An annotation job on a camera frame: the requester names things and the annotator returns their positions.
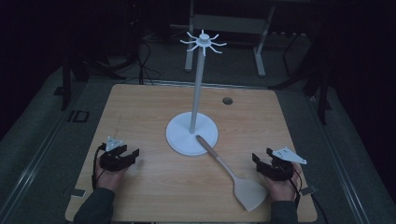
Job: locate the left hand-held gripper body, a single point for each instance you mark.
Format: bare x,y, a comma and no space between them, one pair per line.
113,159

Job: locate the person's left hand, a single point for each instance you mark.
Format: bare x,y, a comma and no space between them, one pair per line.
108,178

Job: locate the black stand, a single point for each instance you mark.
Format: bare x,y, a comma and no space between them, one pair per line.
67,77
322,93

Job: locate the grey metal table frame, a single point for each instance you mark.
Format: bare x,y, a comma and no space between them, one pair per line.
230,25

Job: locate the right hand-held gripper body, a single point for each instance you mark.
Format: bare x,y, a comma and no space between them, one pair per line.
281,165

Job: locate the person's right hand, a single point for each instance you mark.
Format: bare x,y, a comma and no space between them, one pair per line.
284,187

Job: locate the white utensil stand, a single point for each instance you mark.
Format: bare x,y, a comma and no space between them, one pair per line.
193,124

